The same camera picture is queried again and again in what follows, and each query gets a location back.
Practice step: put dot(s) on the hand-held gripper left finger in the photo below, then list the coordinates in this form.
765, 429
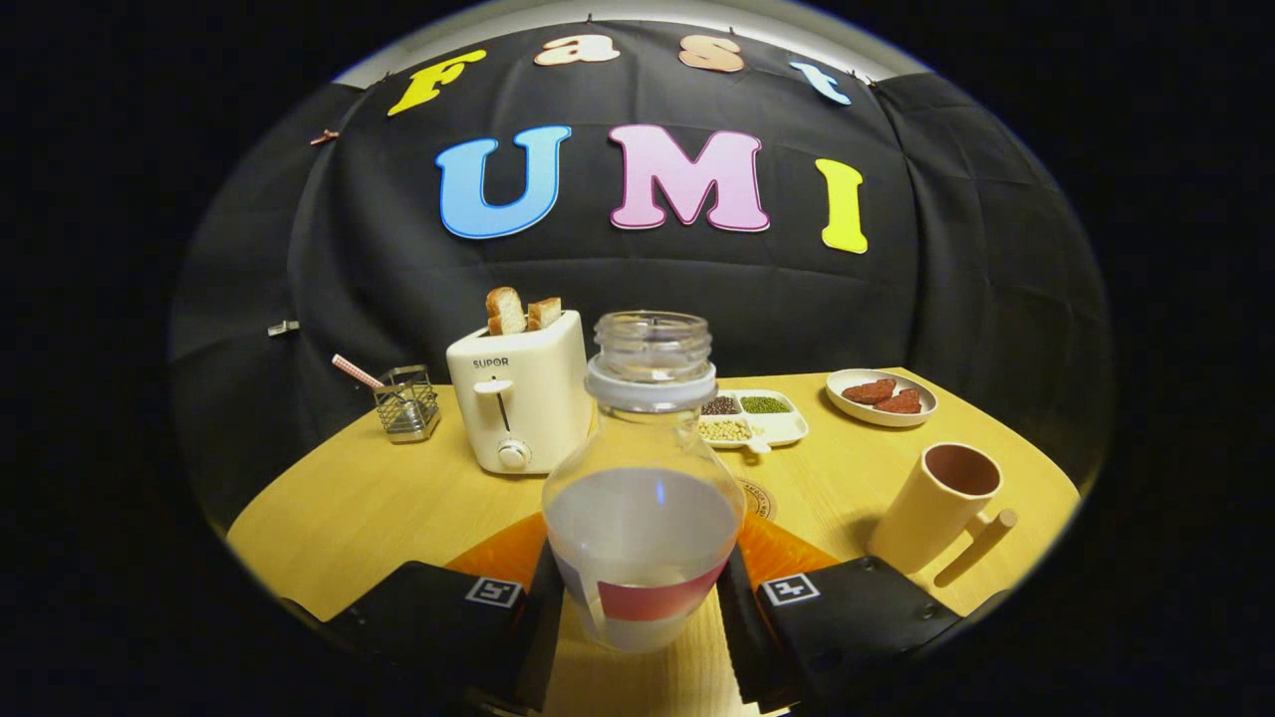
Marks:
538, 647

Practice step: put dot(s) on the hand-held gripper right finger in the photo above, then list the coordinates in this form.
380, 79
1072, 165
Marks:
742, 637

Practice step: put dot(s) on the round wooden coaster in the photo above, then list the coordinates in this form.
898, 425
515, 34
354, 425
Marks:
759, 498

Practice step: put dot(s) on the clear juice bottle red label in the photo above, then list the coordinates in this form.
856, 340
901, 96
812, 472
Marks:
642, 538

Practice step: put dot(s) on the wooden table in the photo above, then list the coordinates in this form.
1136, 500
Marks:
379, 508

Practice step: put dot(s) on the white divided bean dish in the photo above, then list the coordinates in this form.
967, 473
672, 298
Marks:
782, 426

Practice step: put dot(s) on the white toaster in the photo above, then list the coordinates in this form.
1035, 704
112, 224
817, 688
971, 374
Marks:
528, 398

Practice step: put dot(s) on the white oval plate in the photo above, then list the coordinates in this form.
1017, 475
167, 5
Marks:
857, 410

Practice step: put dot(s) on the red meat piece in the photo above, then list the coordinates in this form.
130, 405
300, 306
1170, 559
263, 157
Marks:
899, 402
870, 391

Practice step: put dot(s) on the pink striped straw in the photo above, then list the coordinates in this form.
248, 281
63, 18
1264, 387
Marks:
356, 370

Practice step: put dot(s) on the toast bread slice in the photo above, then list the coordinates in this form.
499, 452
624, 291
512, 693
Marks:
505, 311
544, 314

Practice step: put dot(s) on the silver clip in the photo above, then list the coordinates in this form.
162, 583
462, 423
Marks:
283, 327

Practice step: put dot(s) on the copper clip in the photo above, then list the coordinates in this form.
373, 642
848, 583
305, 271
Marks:
324, 136

